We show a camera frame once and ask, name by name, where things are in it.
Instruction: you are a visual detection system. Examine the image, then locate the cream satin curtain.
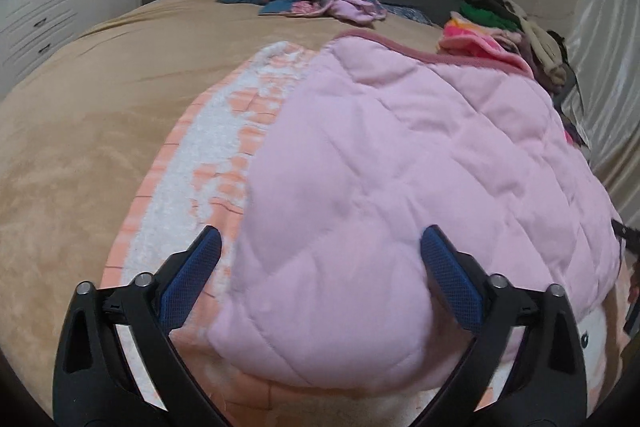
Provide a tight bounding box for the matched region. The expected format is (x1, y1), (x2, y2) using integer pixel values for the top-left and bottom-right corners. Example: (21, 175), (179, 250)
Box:
(563, 0), (639, 228)

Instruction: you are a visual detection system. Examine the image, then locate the pink fleece garment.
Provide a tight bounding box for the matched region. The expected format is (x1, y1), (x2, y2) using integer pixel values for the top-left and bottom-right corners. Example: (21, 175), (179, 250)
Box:
(437, 14), (535, 78)

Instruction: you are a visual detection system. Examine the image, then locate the pile of folded clothes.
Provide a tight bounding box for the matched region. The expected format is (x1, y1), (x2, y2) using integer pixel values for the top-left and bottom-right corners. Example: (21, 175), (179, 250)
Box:
(450, 0), (586, 147)

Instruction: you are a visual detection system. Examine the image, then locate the orange plaid cloud blanket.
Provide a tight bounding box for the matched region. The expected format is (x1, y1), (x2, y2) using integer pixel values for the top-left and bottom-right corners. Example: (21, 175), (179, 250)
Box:
(103, 42), (628, 426)

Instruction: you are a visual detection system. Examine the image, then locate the pink quilted jacket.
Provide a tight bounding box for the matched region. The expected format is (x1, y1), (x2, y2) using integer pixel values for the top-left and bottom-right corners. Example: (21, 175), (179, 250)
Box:
(208, 35), (620, 392)

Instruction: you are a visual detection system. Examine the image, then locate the tan bed cover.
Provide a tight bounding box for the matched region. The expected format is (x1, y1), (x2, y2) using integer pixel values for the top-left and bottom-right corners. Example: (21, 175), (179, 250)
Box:
(0, 0), (452, 413)

